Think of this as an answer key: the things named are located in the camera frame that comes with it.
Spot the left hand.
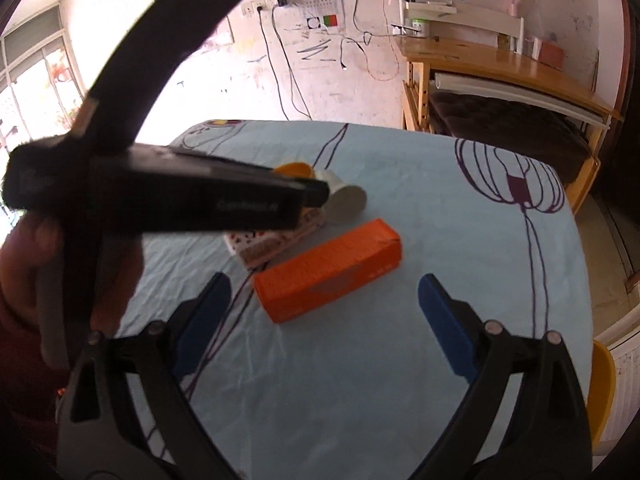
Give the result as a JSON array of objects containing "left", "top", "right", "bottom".
[{"left": 0, "top": 211, "right": 147, "bottom": 340}]

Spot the white printed snack wrapper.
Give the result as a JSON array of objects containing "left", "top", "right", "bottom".
[{"left": 224, "top": 208, "right": 326, "bottom": 270}]

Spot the light blue patterned tablecloth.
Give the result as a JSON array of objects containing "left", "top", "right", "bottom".
[{"left": 120, "top": 122, "right": 592, "bottom": 479}]

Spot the orange cardboard box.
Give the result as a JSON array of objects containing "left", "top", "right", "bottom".
[{"left": 253, "top": 219, "right": 402, "bottom": 324}]

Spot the white paper cup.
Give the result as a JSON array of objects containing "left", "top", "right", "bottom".
[{"left": 316, "top": 169, "right": 368, "bottom": 224}]

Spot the yellow chair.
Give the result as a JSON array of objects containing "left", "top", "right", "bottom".
[{"left": 587, "top": 339, "right": 616, "bottom": 455}]

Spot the orange plastic cup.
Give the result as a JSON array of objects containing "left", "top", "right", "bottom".
[{"left": 272, "top": 162, "right": 316, "bottom": 179}]

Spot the wooden desk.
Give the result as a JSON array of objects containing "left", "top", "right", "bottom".
[{"left": 394, "top": 36, "right": 622, "bottom": 212}]

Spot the white chair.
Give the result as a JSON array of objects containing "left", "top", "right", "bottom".
[{"left": 398, "top": 0, "right": 525, "bottom": 54}]

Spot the black power cable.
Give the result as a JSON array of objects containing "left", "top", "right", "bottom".
[{"left": 257, "top": 0, "right": 314, "bottom": 123}]

